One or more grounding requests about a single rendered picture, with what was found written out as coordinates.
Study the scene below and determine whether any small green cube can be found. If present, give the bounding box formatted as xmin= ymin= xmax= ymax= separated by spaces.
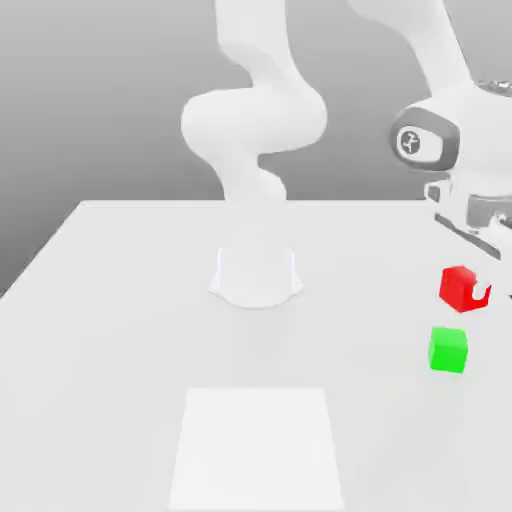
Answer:
xmin=427 ymin=326 xmax=469 ymax=375

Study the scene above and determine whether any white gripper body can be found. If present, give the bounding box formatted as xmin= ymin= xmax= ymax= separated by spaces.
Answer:
xmin=433 ymin=212 xmax=512 ymax=282

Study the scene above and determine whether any small red cube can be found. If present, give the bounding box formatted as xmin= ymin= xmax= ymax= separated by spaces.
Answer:
xmin=438 ymin=264 xmax=493 ymax=314

